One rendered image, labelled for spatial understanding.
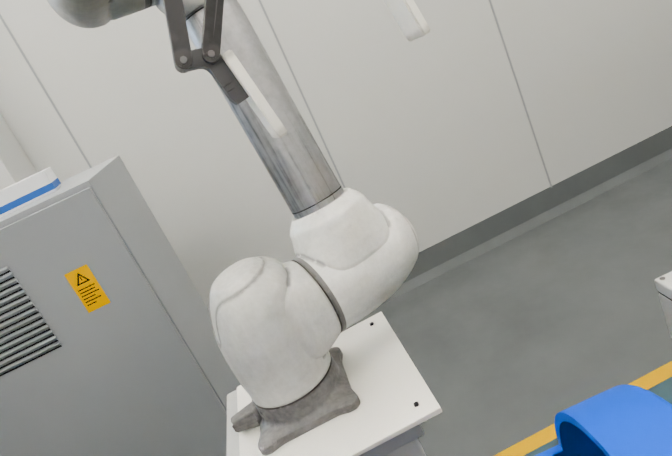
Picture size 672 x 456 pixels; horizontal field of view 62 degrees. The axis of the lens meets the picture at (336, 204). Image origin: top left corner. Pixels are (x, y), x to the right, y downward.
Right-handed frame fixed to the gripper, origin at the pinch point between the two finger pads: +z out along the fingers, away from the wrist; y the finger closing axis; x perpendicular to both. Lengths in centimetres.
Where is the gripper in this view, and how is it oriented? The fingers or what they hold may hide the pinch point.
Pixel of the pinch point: (344, 72)
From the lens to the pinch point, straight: 43.7
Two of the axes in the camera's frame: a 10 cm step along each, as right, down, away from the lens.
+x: 2.8, 1.0, -9.5
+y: -7.9, 5.9, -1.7
